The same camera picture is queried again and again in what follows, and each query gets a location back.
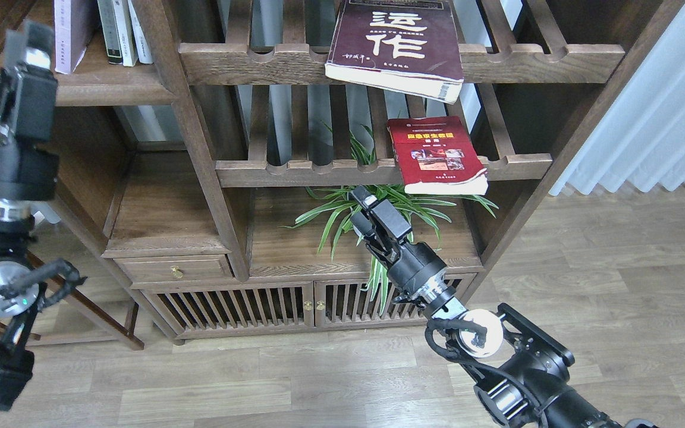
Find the green spider plant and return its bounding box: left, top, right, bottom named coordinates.
left=283, top=122, right=498, bottom=316

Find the white upright book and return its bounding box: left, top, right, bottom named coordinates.
left=112, top=0, right=138, bottom=67
left=128, top=1, right=154, bottom=64

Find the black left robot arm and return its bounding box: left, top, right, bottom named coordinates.
left=0, top=20, right=85, bottom=411

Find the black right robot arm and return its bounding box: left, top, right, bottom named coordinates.
left=351, top=186, right=619, bottom=427

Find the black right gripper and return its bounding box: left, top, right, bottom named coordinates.
left=351, top=186, right=448, bottom=298

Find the dark red Chinese book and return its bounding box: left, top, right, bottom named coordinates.
left=325, top=1, right=464, bottom=103

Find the white upright book right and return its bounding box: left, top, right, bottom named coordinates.
left=128, top=1, right=154, bottom=64

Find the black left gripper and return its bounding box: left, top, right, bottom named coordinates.
left=0, top=19, right=59, bottom=201

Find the white lavender paperback book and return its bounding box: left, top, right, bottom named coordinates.
left=54, top=1, right=99, bottom=75

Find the grey upright book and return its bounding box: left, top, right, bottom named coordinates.
left=97, top=0, right=123, bottom=65

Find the white pleated curtain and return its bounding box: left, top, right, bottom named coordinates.
left=549, top=5, right=685, bottom=197

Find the dark wooden bookshelf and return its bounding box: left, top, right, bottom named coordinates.
left=51, top=1, right=683, bottom=344

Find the red textbook with photos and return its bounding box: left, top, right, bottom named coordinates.
left=388, top=116, right=488, bottom=196

